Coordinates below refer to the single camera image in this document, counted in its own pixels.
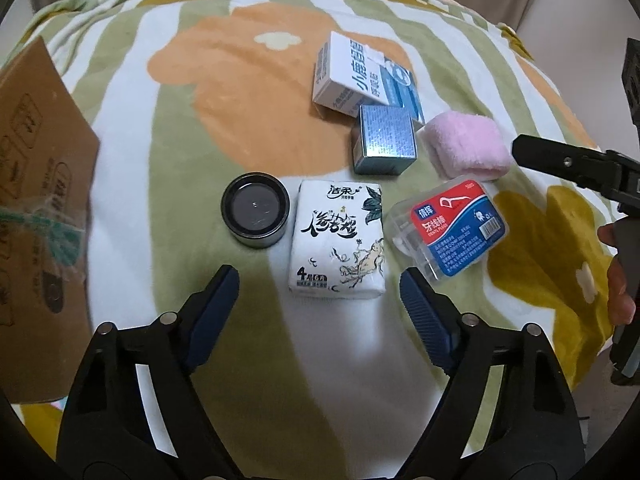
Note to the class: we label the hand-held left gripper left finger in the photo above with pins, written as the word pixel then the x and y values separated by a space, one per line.
pixel 219 301

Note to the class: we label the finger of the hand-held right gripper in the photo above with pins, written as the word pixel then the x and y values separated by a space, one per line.
pixel 560 159
pixel 632 75

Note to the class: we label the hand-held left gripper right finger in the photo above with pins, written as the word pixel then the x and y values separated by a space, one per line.
pixel 425 311

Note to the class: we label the clear dental floss pick box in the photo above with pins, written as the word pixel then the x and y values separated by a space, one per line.
pixel 450 225

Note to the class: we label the pink towel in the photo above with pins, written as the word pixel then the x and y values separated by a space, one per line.
pixel 465 146

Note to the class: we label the black round tin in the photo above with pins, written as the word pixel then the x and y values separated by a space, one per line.
pixel 255 208

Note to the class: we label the white tissue pack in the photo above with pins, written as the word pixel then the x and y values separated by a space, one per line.
pixel 335 240

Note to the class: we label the small silver blue box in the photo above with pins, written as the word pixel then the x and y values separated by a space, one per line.
pixel 385 136

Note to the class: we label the white and blue carton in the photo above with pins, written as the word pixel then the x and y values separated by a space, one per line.
pixel 345 72

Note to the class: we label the brown cardboard box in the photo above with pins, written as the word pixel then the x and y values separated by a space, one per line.
pixel 35 160

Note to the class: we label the person's right hand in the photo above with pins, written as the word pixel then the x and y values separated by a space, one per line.
pixel 620 290

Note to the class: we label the floral striped blanket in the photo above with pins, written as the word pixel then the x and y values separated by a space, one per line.
pixel 200 85

